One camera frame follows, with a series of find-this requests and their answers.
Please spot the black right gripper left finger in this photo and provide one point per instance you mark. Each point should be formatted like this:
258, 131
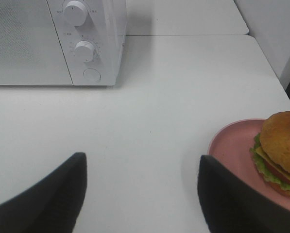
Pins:
52, 205

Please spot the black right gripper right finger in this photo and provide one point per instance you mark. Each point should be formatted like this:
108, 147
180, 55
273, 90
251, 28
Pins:
231, 206

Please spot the pink round plate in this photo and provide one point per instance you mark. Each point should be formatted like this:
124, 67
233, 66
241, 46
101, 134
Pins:
230, 146

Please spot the burger with lettuce and cheese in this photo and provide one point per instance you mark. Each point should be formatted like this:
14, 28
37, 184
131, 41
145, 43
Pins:
271, 152

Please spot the round door release button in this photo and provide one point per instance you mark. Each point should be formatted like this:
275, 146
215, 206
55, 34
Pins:
92, 75

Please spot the white microwave door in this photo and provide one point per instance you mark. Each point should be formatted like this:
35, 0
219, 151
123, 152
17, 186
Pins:
30, 51

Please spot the lower white timer knob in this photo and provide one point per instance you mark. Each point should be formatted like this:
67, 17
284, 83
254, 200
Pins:
85, 51

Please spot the white microwave oven body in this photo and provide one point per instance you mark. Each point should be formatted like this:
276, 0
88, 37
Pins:
105, 28

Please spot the upper white power knob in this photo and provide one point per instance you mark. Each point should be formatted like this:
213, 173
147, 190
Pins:
75, 13

